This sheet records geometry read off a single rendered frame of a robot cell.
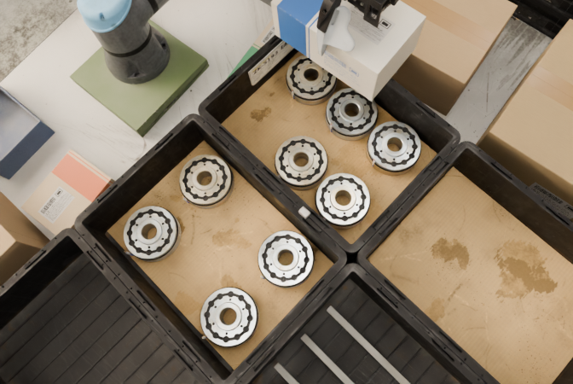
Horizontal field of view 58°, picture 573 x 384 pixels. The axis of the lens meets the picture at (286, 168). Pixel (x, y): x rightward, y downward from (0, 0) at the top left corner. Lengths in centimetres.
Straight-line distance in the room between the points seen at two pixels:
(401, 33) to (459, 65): 34
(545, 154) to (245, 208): 56
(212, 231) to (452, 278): 46
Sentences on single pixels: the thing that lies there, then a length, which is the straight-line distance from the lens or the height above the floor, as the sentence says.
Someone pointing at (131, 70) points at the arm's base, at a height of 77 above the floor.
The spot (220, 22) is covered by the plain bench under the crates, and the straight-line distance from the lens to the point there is 135.
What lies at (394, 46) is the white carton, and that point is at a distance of 79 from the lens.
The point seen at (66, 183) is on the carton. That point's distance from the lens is 120.
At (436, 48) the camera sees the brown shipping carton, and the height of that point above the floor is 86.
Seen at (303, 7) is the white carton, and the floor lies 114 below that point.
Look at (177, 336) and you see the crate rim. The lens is 91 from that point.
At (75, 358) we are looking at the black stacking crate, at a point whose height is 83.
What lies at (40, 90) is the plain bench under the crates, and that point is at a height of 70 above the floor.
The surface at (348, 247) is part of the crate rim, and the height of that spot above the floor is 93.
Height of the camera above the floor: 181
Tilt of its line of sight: 72 degrees down
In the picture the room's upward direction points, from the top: 10 degrees counter-clockwise
